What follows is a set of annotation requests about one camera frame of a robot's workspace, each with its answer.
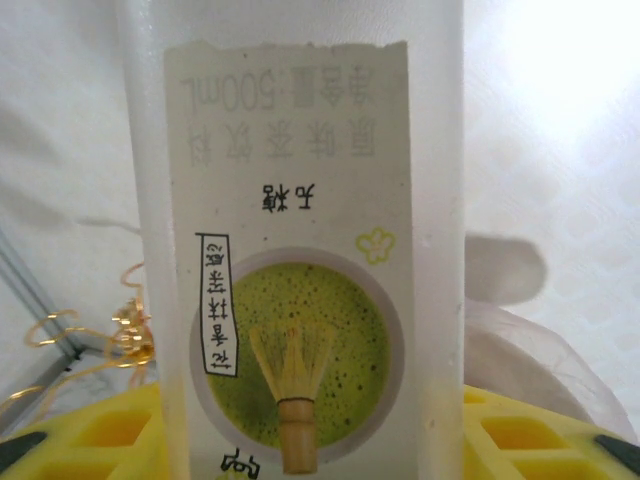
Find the translucent plastic bin liner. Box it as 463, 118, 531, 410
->
464, 299, 639, 444

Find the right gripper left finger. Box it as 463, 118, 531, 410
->
0, 382, 169, 480

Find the aluminium frame post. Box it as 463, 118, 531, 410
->
0, 219, 85, 359

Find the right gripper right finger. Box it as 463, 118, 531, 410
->
462, 383, 640, 480

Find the aluminium table side rail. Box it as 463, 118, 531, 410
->
0, 349, 86, 441

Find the white matcha label bottle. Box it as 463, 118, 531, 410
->
115, 0, 469, 480

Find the gold wire glass rack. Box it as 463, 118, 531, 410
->
0, 264, 157, 419

